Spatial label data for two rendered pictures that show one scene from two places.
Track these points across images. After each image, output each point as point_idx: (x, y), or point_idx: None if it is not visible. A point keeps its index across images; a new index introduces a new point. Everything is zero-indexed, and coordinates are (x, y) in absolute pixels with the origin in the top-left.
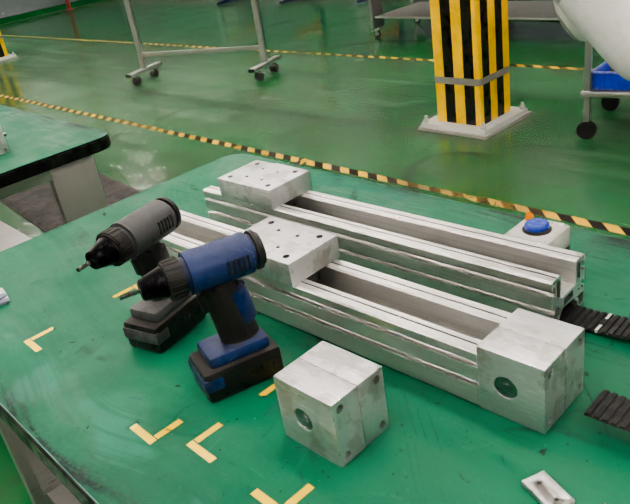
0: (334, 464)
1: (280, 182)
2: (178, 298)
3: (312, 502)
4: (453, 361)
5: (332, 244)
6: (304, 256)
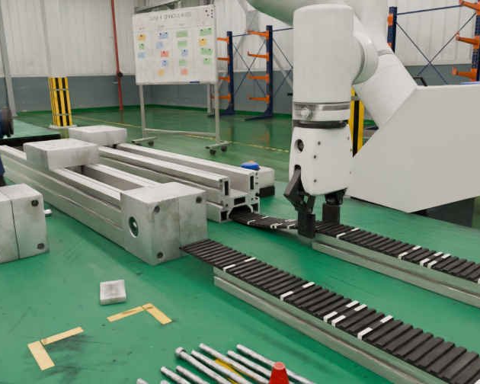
0: None
1: (101, 130)
2: None
3: None
4: (111, 210)
5: (92, 150)
6: (63, 149)
